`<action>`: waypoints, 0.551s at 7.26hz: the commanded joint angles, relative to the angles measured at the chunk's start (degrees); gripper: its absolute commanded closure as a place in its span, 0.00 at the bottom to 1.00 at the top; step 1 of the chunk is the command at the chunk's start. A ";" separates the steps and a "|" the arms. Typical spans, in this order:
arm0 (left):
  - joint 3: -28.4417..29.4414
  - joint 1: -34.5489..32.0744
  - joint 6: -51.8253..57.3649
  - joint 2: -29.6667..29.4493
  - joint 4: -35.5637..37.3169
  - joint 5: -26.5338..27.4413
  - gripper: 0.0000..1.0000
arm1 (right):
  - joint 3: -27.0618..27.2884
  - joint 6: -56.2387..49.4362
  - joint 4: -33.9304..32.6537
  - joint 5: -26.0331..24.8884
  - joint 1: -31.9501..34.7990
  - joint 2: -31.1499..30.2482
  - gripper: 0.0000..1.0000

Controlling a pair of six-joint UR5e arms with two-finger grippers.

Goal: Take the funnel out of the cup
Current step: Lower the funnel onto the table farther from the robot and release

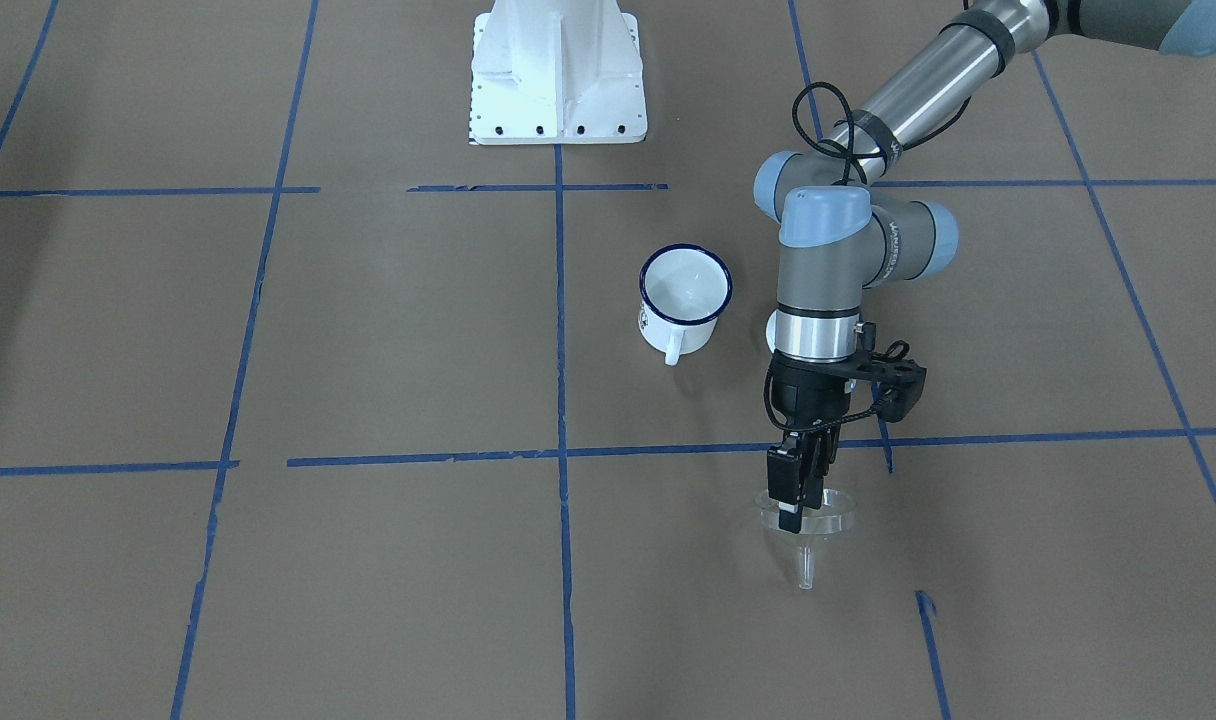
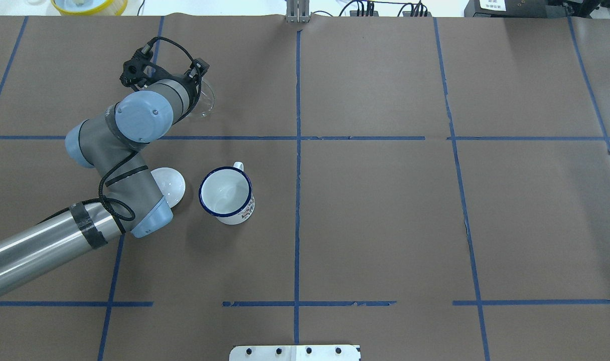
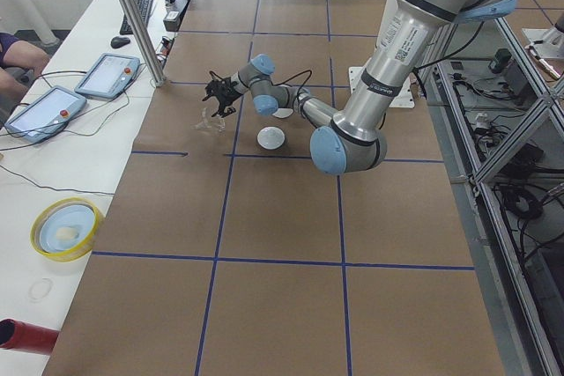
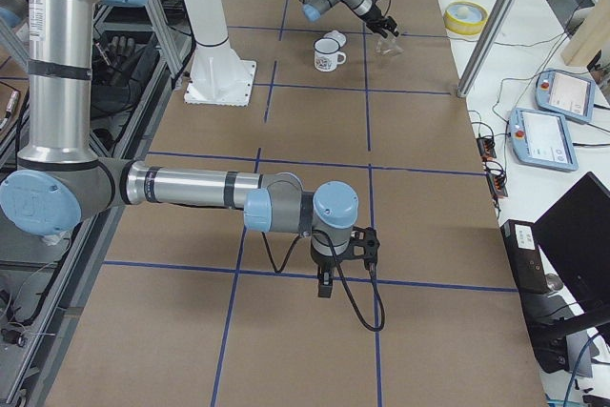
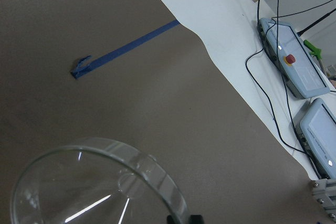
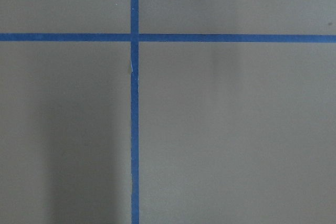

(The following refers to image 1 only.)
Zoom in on blue tape grid lines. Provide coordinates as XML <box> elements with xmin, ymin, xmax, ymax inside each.
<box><xmin>0</xmin><ymin>0</ymin><xmax>1216</xmax><ymax>720</ymax></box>

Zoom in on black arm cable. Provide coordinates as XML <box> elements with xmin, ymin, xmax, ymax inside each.
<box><xmin>792</xmin><ymin>81</ymin><xmax>903</xmax><ymax>186</ymax></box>

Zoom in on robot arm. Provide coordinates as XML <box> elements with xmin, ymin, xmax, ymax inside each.
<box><xmin>754</xmin><ymin>1</ymin><xmax>1216</xmax><ymax>534</ymax></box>

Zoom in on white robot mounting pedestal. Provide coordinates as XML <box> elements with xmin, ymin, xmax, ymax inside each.
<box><xmin>468</xmin><ymin>1</ymin><xmax>649</xmax><ymax>146</ymax></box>

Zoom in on white enamel mug blue rim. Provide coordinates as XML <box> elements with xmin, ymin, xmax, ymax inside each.
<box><xmin>636</xmin><ymin>243</ymin><xmax>733</xmax><ymax>366</ymax></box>

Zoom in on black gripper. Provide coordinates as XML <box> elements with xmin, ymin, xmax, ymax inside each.
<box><xmin>765</xmin><ymin>351</ymin><xmax>858</xmax><ymax>534</ymax></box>

